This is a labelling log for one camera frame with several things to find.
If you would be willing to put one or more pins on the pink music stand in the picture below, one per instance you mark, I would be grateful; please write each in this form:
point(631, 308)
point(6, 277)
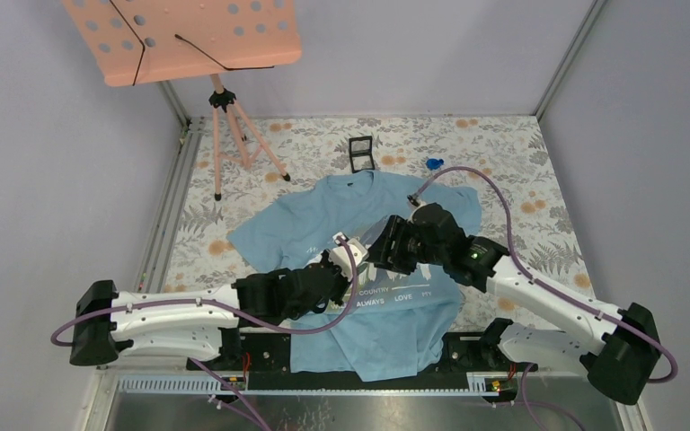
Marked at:
point(142, 42)

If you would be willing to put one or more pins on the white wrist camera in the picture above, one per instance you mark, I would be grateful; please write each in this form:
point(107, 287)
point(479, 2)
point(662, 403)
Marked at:
point(348, 254)
point(415, 202)

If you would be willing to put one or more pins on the small blue plastic piece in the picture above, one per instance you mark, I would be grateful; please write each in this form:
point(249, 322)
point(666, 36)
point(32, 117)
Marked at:
point(434, 164)

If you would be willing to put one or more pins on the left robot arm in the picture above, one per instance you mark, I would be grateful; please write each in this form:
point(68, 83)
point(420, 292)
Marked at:
point(203, 325)

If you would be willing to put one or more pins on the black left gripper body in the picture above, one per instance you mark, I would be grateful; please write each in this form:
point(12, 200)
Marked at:
point(337, 294)

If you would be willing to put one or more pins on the slotted white cable duct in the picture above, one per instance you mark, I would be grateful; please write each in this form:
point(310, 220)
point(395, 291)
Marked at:
point(334, 384)

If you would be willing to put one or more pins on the floral patterned table mat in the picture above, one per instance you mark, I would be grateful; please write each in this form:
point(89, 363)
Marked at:
point(504, 158)

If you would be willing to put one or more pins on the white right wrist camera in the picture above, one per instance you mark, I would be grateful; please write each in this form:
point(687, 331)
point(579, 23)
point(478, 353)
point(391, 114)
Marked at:
point(415, 202)

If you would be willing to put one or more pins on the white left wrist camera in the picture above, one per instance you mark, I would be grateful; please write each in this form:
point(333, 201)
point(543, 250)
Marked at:
point(348, 254)

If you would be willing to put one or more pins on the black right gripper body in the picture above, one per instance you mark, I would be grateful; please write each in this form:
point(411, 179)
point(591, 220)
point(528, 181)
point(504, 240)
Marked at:
point(409, 248)

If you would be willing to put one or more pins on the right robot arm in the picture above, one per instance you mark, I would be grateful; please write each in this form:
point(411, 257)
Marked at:
point(613, 348)

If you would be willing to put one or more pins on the light blue printed t-shirt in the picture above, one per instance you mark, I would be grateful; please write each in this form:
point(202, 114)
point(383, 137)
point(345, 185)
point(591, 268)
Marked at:
point(294, 229)

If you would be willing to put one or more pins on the black square brooch box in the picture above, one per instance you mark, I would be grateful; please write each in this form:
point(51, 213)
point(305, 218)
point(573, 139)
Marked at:
point(360, 151)

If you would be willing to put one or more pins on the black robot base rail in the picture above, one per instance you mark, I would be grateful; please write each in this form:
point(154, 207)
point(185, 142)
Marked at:
point(372, 357)

